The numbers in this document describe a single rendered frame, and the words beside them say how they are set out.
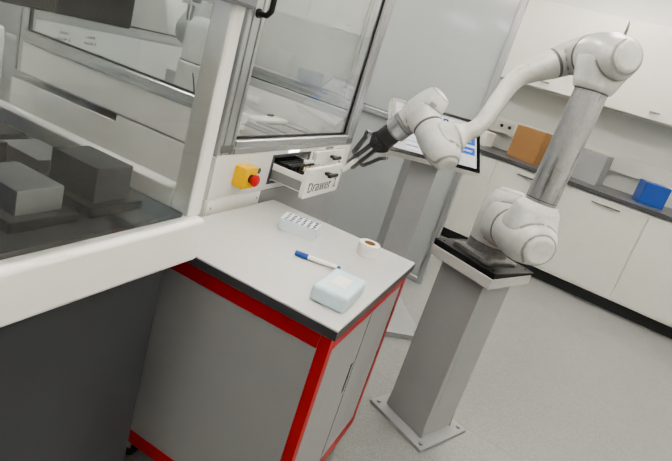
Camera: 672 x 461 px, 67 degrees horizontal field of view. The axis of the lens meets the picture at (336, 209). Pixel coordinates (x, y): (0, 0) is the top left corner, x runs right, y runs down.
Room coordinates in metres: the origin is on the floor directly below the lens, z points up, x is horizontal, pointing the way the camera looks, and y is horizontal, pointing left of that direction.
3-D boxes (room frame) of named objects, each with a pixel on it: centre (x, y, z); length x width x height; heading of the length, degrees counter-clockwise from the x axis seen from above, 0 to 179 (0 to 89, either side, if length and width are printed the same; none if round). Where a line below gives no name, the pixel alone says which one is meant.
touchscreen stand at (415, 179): (2.67, -0.38, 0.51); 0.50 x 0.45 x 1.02; 15
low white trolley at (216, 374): (1.40, 0.07, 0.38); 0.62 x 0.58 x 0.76; 159
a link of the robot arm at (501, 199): (1.83, -0.60, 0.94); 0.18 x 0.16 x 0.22; 10
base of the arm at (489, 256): (1.85, -0.61, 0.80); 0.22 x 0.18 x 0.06; 127
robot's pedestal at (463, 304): (1.84, -0.59, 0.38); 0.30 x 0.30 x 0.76; 43
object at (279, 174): (1.91, 0.28, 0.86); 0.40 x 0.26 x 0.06; 69
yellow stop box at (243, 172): (1.57, 0.31, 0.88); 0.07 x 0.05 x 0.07; 159
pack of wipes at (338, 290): (1.16, -0.07, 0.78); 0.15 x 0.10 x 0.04; 162
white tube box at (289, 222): (1.54, 0.09, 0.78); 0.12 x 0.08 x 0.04; 84
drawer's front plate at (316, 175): (1.84, 0.08, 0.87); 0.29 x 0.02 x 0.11; 159
